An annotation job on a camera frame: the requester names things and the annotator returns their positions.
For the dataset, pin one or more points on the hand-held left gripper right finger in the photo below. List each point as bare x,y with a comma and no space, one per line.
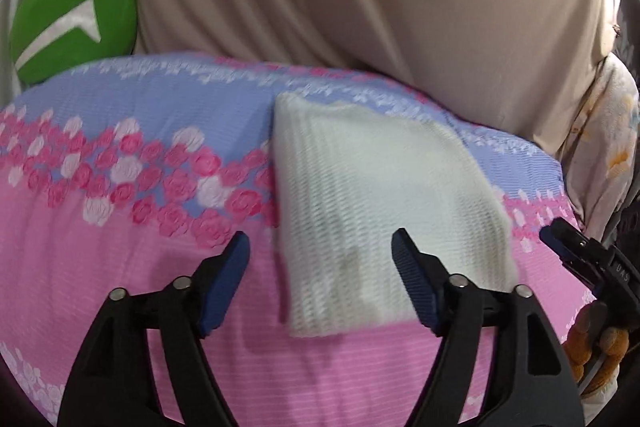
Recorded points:
415,287

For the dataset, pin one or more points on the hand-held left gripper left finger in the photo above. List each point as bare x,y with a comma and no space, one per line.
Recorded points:
225,287

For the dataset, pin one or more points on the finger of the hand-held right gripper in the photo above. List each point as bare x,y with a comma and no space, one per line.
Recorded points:
575,252

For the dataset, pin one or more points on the white knit sweater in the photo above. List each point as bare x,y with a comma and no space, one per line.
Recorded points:
370,207

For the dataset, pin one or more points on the person's right hand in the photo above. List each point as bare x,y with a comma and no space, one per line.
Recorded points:
590,337

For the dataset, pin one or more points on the white floral blanket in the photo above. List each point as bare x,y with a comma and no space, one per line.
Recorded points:
605,142

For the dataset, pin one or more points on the floral pink and blue bedsheet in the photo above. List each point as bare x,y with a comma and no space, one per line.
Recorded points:
125,227

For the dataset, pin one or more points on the green pillow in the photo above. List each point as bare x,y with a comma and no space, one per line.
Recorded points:
65,32

